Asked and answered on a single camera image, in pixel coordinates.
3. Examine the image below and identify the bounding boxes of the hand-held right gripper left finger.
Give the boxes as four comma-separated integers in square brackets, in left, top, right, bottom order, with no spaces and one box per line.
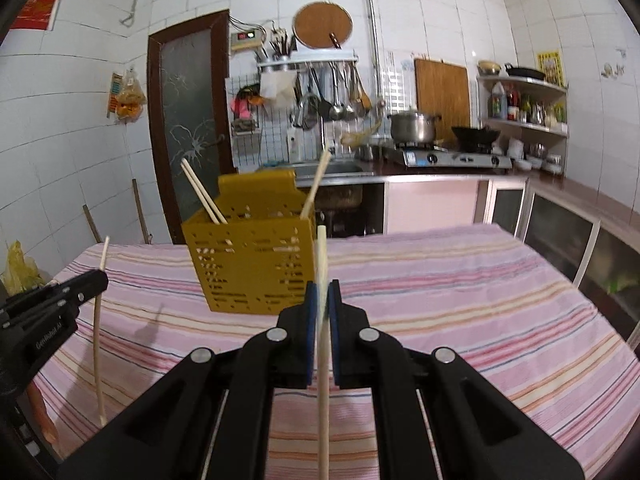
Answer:
[57,280,319,480]

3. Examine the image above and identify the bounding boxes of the steel gas stove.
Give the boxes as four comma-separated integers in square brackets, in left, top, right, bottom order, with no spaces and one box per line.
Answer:
[387,142,514,170]

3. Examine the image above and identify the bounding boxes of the rectangular wooden cutting board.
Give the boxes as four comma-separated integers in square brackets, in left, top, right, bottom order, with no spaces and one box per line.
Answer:
[413,57,471,131]

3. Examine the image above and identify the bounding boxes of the steel cooking pot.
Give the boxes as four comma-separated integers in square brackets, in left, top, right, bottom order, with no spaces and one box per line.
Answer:
[387,106,443,144]

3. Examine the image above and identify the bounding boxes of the metal wall rack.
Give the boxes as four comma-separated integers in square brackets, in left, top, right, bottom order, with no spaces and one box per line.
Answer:
[256,51,360,74]

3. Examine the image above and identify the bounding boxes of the white hanging cloth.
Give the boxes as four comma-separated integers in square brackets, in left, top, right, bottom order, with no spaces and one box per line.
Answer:
[258,72,296,109]

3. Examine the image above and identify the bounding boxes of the red wall calendar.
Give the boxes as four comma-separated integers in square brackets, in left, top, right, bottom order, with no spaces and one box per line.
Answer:
[8,0,61,31]

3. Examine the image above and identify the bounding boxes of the yellow perforated utensil holder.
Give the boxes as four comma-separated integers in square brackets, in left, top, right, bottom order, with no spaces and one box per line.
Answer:
[181,169,319,317]

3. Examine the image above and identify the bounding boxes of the yellow plastic bag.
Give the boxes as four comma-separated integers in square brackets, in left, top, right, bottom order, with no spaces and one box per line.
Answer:
[2,240,47,294]

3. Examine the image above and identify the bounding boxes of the wall controller box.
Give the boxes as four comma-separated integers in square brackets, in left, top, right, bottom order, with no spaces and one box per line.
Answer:
[229,29,269,53]

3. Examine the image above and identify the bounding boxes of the black frying pan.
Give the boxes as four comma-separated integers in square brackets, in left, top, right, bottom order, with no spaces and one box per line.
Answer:
[503,62,547,81]

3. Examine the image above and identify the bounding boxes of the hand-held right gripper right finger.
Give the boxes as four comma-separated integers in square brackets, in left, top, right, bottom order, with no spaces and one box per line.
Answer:
[327,279,586,480]

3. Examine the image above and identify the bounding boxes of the wall hooks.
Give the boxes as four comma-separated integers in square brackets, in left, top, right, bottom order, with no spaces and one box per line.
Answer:
[602,48,629,79]

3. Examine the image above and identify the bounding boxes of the wooden chopstick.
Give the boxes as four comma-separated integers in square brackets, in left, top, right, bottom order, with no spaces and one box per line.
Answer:
[299,149,332,221]
[92,236,110,424]
[184,158,229,224]
[315,225,331,480]
[180,161,222,225]

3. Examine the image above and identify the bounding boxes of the metal cutlery cup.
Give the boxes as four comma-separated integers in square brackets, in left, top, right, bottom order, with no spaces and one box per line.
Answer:
[269,21,297,59]

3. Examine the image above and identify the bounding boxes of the short wooden stick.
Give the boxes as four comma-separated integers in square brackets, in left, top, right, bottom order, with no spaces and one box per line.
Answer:
[82,204,104,245]

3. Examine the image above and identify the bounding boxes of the corner wall shelf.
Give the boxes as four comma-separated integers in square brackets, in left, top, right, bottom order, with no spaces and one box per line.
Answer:
[476,73,570,177]

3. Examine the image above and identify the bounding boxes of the large oil bottle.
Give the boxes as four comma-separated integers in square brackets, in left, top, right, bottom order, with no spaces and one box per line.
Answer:
[489,81,507,120]

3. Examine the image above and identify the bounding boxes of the yellow wall poster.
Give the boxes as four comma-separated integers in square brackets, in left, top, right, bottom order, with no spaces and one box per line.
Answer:
[537,48,565,87]

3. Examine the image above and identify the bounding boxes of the hanging bag with orange contents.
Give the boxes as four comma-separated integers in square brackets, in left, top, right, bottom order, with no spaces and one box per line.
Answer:
[107,68,148,125]

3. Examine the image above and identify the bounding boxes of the grey wall pipe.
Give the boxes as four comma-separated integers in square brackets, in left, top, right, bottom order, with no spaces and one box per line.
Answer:
[119,0,381,107]

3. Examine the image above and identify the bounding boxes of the kitchen counter cabinets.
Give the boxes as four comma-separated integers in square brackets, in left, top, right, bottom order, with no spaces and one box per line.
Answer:
[295,172,640,341]

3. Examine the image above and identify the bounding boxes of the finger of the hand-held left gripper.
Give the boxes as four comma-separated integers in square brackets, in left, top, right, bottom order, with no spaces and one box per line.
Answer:
[45,269,109,307]

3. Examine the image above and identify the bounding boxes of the person's left forearm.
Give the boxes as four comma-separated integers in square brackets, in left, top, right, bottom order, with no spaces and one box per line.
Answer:
[26,379,59,447]

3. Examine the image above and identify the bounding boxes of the tall wooden stick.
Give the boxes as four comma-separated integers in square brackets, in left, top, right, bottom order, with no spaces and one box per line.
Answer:
[131,178,150,245]

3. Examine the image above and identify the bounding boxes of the round wooden board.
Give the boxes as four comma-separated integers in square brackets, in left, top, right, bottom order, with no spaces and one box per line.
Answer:
[292,0,354,51]

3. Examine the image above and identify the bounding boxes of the pink striped tablecloth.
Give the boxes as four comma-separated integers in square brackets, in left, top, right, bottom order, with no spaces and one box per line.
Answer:
[27,223,640,480]

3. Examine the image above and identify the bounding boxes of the black wok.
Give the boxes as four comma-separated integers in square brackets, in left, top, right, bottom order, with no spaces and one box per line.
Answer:
[451,125,501,154]

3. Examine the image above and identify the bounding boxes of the steel sink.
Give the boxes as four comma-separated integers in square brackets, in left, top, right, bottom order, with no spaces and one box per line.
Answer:
[257,160,376,211]

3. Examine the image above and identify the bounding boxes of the red and orange hanging items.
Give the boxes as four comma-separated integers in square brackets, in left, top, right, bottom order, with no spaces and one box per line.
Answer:
[230,84,264,122]

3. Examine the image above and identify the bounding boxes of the dark wooden glass door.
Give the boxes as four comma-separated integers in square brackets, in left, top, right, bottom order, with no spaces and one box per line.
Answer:
[147,9,236,245]

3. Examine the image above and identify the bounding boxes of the row of hanging kitchen utensils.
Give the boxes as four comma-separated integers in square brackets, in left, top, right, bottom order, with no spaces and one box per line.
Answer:
[294,62,374,126]

